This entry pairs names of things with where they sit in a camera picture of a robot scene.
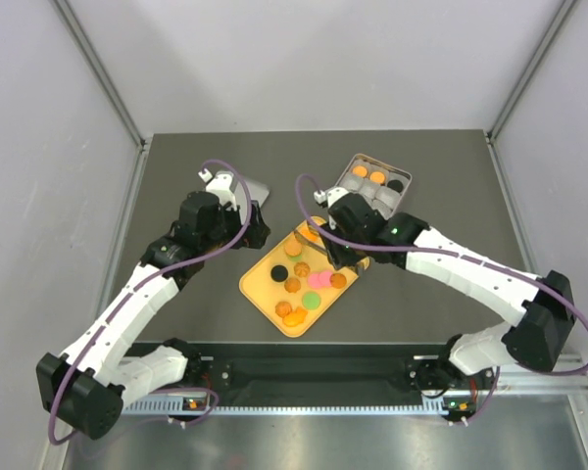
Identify metal serving tongs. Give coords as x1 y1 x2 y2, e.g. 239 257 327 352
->
293 224 369 275

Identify round tan dotted biscuit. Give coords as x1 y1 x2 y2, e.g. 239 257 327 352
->
352 165 368 178

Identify black sandwich cookie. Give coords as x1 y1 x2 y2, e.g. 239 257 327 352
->
387 179 404 193
270 264 289 283

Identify pink sandwich cookie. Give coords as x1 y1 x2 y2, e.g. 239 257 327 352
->
318 270 333 287
307 272 323 289

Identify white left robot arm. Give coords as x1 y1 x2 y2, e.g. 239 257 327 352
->
36 191 270 446

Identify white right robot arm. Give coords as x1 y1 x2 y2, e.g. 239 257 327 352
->
323 187 575 388

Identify pink cookie tin box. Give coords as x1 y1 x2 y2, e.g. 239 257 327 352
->
335 153 413 219

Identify orange fish cookie upper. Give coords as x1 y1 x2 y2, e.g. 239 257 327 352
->
303 229 319 242

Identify orange fish cookie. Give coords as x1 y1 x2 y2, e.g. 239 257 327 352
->
282 307 308 328
303 229 319 242

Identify silver tin lid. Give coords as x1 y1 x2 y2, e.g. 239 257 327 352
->
233 173 270 206

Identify tan flower cookie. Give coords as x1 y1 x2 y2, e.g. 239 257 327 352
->
294 261 311 278

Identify yellow plastic tray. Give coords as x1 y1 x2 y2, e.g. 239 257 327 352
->
239 221 363 338

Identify tan swirl cookie middle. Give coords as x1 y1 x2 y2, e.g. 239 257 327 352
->
284 277 302 294

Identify tan swirl cookie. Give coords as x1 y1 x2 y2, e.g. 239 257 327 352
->
274 301 293 318
284 277 302 294

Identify orange fish cookie lower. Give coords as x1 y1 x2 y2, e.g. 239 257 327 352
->
282 307 308 328

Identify tan swirl cookie lower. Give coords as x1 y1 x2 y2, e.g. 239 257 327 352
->
274 301 293 318

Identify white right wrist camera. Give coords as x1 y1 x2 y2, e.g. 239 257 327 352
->
314 186 349 209

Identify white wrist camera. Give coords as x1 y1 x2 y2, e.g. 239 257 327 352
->
314 186 349 209
198 168 239 212

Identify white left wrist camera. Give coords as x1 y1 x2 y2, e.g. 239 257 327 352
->
198 168 239 212

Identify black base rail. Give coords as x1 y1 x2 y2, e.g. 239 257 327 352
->
120 342 496 405

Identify aluminium frame post right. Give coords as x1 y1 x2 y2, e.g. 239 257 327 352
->
485 0 579 146

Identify aluminium frame post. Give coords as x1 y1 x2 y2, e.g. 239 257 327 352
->
485 0 579 146
53 0 151 151

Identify aluminium frame post left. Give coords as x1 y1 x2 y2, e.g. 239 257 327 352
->
53 0 151 151

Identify grey slotted cable duct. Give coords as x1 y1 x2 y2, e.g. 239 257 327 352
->
122 394 476 417

